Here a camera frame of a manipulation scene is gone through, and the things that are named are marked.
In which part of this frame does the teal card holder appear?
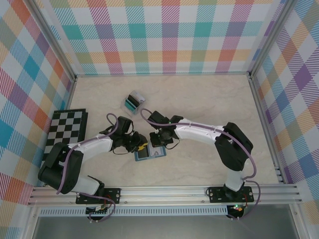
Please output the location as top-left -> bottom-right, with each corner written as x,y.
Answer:
134,145 -> 166,163

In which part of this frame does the teal card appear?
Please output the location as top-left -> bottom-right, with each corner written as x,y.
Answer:
124,99 -> 138,111

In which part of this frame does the clear plastic box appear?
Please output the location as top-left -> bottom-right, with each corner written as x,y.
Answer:
120,91 -> 147,118

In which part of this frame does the black silver chessboard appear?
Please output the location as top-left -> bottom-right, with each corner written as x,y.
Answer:
41,108 -> 89,170

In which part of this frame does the grey metal panel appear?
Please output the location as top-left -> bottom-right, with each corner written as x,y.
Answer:
32,215 -> 300,239

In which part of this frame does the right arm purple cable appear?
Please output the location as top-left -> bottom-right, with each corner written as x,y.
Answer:
140,108 -> 262,221

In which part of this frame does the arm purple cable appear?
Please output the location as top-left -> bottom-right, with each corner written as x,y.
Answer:
140,108 -> 262,221
56,113 -> 120,223

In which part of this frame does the wide aluminium mounting rail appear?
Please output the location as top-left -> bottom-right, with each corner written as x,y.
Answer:
26,183 -> 304,207

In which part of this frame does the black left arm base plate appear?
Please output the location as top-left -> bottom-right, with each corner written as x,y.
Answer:
76,188 -> 122,205

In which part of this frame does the thin aluminium wall rail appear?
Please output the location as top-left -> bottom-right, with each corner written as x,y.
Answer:
74,71 -> 251,78

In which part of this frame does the slotted grey cable duct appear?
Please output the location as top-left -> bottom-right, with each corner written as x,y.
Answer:
39,208 -> 229,218

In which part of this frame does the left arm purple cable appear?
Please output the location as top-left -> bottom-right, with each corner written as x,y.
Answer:
56,113 -> 120,223

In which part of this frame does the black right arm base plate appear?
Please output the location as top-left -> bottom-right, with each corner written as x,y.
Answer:
208,185 -> 255,204

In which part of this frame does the aluminium side rail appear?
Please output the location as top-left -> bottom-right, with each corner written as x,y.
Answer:
248,76 -> 285,184

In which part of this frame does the aluminium corner post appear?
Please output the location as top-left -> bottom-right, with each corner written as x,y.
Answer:
29,0 -> 77,82
248,0 -> 294,78

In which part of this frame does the aluminium frame leg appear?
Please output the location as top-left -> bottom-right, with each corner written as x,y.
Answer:
289,204 -> 304,239
24,205 -> 38,239

